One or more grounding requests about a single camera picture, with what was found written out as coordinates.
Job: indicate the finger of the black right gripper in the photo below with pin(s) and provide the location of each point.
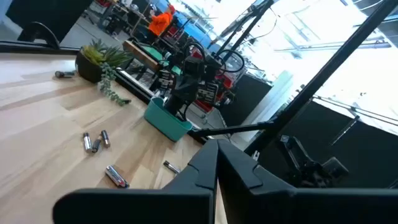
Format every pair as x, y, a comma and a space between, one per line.
183, 105
171, 104

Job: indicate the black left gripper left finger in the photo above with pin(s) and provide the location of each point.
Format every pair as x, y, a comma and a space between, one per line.
140, 207

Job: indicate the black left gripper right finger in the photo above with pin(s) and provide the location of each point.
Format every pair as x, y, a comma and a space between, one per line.
295, 207

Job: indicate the light teal plastic bin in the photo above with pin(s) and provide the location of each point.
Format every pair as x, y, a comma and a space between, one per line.
164, 124

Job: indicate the large silver battery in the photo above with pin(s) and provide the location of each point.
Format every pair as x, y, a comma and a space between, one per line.
116, 176

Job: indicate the thin silver battery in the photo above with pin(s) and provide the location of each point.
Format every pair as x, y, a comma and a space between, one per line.
171, 167

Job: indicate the silver cylindrical battery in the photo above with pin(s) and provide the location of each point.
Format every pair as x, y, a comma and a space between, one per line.
105, 138
87, 142

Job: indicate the small dark battery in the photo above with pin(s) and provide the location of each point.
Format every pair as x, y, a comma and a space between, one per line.
96, 145

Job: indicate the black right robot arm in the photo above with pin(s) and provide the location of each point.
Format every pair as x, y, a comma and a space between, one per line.
214, 65

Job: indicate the red equipment cart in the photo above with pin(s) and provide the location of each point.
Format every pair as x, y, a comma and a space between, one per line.
228, 81

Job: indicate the table with green mat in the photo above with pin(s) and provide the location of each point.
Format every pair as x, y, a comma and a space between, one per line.
154, 53

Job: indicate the person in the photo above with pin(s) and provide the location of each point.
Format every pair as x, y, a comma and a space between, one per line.
160, 21

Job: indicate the potted succulent plant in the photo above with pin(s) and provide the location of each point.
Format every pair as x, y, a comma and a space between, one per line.
88, 70

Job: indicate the dark cylindrical battery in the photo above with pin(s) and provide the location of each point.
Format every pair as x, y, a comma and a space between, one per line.
64, 74

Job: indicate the black panel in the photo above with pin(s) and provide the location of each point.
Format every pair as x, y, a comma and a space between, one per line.
46, 12

